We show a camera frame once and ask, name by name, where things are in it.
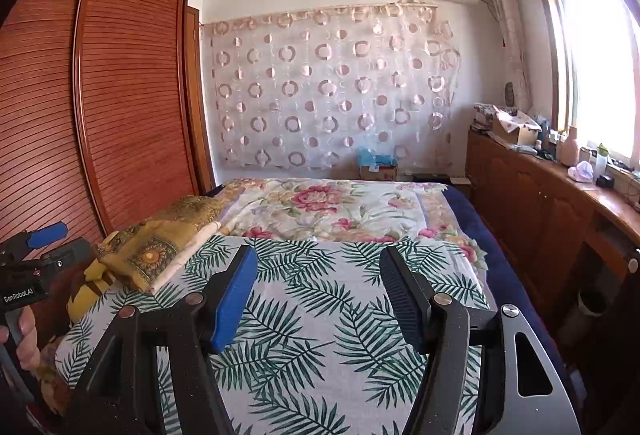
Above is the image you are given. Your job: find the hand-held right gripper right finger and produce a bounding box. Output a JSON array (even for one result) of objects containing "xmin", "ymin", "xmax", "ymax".
[{"xmin": 378, "ymin": 245, "xmax": 584, "ymax": 435}]

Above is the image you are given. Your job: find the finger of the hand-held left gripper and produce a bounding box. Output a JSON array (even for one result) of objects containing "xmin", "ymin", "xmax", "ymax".
[
  {"xmin": 41, "ymin": 237, "xmax": 97, "ymax": 277},
  {"xmin": 0, "ymin": 221, "xmax": 69, "ymax": 261}
]

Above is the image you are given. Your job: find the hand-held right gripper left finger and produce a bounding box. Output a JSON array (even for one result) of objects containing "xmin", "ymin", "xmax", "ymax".
[{"xmin": 74, "ymin": 245, "xmax": 260, "ymax": 435}]

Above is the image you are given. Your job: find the golden patterned garment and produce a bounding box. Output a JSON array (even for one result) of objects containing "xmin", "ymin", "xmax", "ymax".
[{"xmin": 96, "ymin": 195, "xmax": 225, "ymax": 294}]

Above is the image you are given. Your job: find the person's left hand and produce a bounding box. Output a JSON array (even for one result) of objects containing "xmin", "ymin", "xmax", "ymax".
[{"xmin": 0, "ymin": 306, "xmax": 42, "ymax": 374}]

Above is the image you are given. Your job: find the leaf print bed sheet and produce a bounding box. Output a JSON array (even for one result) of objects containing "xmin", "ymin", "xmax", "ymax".
[{"xmin": 54, "ymin": 234, "xmax": 494, "ymax": 435}]

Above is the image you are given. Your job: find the dark blue blanket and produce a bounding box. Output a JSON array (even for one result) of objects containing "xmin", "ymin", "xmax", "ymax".
[{"xmin": 444, "ymin": 185, "xmax": 582, "ymax": 412}]

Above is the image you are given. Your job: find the floral quilt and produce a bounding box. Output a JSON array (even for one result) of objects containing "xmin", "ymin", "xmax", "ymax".
[{"xmin": 212, "ymin": 177, "xmax": 489, "ymax": 268}]

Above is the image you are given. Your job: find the wooden slatted wardrobe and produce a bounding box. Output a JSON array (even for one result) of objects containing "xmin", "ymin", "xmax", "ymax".
[{"xmin": 0, "ymin": 0, "xmax": 217, "ymax": 268}]

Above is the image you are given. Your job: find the cardboard box with blue packs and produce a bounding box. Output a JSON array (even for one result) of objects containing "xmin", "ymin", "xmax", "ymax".
[{"xmin": 357, "ymin": 147, "xmax": 400, "ymax": 181}]

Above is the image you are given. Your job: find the wooden window cabinet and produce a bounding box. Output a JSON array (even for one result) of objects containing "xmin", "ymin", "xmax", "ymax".
[{"xmin": 466, "ymin": 127, "xmax": 640, "ymax": 347}]

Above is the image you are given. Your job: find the waste bin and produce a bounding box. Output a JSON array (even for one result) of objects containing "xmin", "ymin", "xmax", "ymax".
[{"xmin": 577, "ymin": 288, "xmax": 609, "ymax": 319}]

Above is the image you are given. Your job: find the open cardboard box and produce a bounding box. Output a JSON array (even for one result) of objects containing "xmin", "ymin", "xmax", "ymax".
[{"xmin": 492, "ymin": 107, "xmax": 542, "ymax": 146}]

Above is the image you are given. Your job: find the white pink cloth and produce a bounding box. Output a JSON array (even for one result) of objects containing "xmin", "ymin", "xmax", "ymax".
[{"xmin": 567, "ymin": 160, "xmax": 595, "ymax": 184}]

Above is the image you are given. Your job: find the pink bottle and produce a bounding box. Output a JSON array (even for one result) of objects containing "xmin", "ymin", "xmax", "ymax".
[{"xmin": 557, "ymin": 125, "xmax": 580, "ymax": 167}]

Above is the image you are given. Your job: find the circle patterned sheer curtain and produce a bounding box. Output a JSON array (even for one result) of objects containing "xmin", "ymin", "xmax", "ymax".
[{"xmin": 200, "ymin": 3, "xmax": 462, "ymax": 169}]

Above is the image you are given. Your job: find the tied back window curtain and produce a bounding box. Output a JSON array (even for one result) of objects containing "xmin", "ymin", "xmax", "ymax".
[{"xmin": 480, "ymin": 0, "xmax": 534, "ymax": 106}]

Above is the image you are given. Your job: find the wooden framed window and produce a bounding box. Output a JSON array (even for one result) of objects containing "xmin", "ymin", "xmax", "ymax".
[{"xmin": 527, "ymin": 0, "xmax": 640, "ymax": 162}]

